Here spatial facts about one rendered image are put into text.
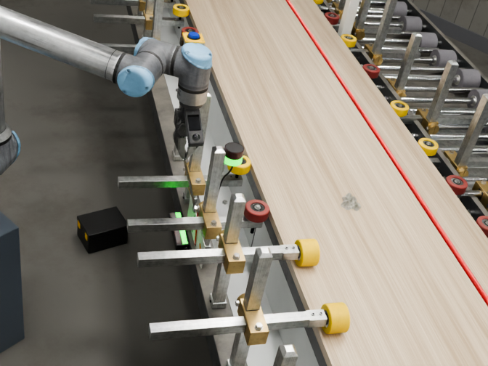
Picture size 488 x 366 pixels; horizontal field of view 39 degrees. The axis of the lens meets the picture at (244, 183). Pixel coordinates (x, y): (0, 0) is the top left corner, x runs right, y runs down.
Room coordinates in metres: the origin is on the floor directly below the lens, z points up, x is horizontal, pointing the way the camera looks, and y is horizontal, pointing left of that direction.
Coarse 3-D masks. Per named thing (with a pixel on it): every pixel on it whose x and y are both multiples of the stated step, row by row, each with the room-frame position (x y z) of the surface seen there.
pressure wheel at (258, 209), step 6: (246, 204) 1.71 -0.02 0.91; (252, 204) 1.72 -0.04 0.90; (258, 204) 1.72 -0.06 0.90; (264, 204) 1.73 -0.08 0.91; (246, 210) 1.68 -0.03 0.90; (252, 210) 1.69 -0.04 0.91; (258, 210) 1.70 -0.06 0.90; (264, 210) 1.70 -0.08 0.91; (246, 216) 1.68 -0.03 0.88; (252, 216) 1.67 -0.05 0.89; (258, 216) 1.67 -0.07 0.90; (264, 216) 1.68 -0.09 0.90; (258, 222) 1.67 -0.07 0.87; (252, 228) 1.70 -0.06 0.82
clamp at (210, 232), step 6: (198, 216) 1.70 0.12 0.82; (204, 216) 1.65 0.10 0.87; (210, 216) 1.66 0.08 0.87; (216, 216) 1.66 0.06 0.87; (204, 222) 1.63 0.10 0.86; (210, 222) 1.63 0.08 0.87; (204, 228) 1.62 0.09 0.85; (210, 228) 1.60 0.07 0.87; (216, 228) 1.61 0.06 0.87; (204, 234) 1.61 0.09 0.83; (210, 234) 1.60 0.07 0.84; (216, 234) 1.61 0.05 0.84
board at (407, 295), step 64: (192, 0) 3.23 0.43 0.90; (256, 0) 3.40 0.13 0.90; (256, 64) 2.69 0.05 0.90; (320, 64) 2.82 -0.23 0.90; (256, 128) 2.18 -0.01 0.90; (320, 128) 2.27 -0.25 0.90; (384, 128) 2.37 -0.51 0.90; (320, 192) 1.86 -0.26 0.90; (384, 192) 1.93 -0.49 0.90; (448, 192) 2.01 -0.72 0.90; (320, 256) 1.54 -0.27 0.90; (384, 256) 1.60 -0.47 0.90; (448, 256) 1.66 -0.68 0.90; (384, 320) 1.33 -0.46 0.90; (448, 320) 1.38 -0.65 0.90
